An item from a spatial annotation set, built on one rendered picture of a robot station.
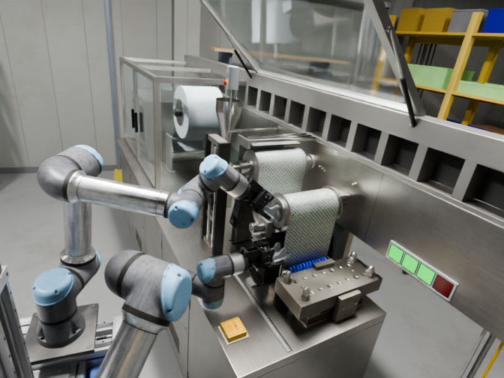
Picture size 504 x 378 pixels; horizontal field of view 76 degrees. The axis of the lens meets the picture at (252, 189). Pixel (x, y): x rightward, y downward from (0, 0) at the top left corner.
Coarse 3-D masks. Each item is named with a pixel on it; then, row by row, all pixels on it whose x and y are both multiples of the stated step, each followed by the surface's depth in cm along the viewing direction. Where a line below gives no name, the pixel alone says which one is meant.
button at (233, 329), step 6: (222, 324) 112; (228, 324) 112; (234, 324) 112; (240, 324) 112; (222, 330) 111; (228, 330) 110; (234, 330) 110; (240, 330) 110; (246, 330) 111; (228, 336) 108; (234, 336) 108; (240, 336) 109; (228, 342) 108
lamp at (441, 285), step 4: (436, 280) 103; (440, 280) 102; (444, 280) 101; (436, 284) 103; (440, 284) 102; (444, 284) 101; (448, 284) 100; (436, 288) 103; (440, 288) 102; (444, 288) 101; (448, 288) 100; (444, 292) 101; (448, 292) 100
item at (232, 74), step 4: (228, 68) 145; (232, 68) 144; (236, 68) 144; (228, 72) 145; (232, 72) 144; (236, 72) 145; (228, 76) 145; (232, 76) 145; (236, 76) 146; (224, 80) 148; (228, 80) 146; (232, 80) 146; (236, 80) 146; (224, 84) 148; (228, 84) 146; (232, 84) 147; (236, 84) 147; (228, 88) 147; (232, 88) 148; (236, 88) 148
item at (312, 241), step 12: (300, 228) 121; (312, 228) 125; (324, 228) 128; (288, 240) 121; (300, 240) 124; (312, 240) 128; (324, 240) 131; (288, 252) 124; (300, 252) 127; (312, 252) 131; (324, 252) 135; (288, 264) 127
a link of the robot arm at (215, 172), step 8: (208, 160) 96; (216, 160) 95; (224, 160) 99; (200, 168) 97; (208, 168) 94; (216, 168) 94; (224, 168) 96; (232, 168) 100; (208, 176) 96; (216, 176) 95; (224, 176) 97; (232, 176) 99; (208, 184) 98; (216, 184) 98; (224, 184) 99; (232, 184) 99
